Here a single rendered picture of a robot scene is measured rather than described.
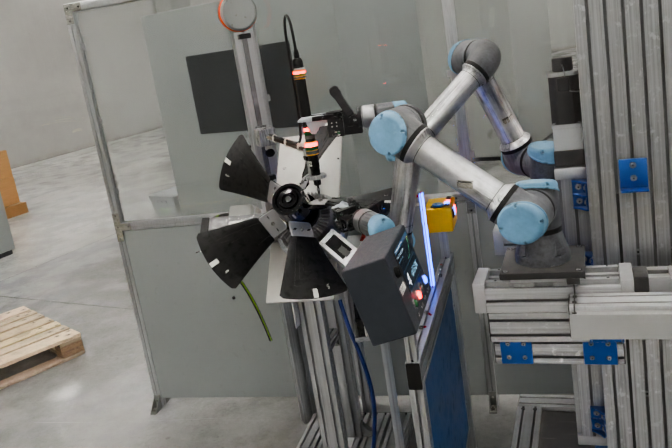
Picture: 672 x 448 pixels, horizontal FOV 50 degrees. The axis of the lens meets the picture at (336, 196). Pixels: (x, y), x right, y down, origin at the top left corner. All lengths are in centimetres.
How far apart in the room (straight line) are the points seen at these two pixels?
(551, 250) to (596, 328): 24
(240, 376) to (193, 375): 26
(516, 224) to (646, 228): 47
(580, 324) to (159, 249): 222
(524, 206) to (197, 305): 214
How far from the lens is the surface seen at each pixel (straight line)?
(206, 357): 374
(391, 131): 193
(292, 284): 234
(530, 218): 188
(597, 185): 219
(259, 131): 297
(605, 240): 223
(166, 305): 372
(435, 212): 263
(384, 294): 161
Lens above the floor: 175
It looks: 13 degrees down
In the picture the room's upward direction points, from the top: 9 degrees counter-clockwise
